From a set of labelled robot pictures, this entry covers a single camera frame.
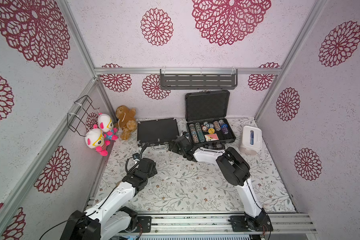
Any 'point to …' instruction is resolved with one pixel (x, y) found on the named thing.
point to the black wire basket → (76, 119)
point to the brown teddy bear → (126, 121)
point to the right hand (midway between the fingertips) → (171, 144)
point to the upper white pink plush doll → (105, 125)
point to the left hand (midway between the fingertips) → (146, 168)
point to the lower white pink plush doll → (94, 138)
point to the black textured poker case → (157, 133)
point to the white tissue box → (252, 140)
